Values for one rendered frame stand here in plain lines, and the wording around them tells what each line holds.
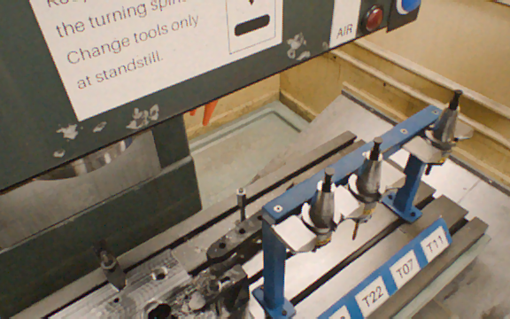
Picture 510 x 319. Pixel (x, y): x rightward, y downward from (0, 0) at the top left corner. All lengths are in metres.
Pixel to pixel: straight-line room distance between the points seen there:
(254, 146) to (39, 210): 0.94
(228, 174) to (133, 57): 1.40
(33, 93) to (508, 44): 1.11
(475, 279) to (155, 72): 1.14
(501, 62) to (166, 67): 1.05
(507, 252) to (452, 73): 0.52
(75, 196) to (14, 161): 0.90
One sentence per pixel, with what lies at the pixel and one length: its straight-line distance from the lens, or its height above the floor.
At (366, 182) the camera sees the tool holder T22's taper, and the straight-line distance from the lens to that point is 0.70.
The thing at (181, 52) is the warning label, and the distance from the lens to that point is 0.27.
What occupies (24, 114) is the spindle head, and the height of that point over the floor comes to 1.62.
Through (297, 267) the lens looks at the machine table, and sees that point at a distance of 0.99.
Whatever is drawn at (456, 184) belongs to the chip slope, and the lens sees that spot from 1.38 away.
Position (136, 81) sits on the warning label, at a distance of 0.26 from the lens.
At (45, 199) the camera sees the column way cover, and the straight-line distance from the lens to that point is 1.14.
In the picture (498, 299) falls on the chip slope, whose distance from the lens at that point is 1.28.
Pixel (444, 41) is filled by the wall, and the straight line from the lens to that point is 1.29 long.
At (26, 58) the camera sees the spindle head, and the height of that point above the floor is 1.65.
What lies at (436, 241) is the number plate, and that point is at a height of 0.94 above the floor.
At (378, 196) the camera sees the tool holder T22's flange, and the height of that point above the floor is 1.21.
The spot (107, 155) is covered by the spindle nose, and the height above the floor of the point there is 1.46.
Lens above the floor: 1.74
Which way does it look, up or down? 43 degrees down
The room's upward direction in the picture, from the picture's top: 2 degrees counter-clockwise
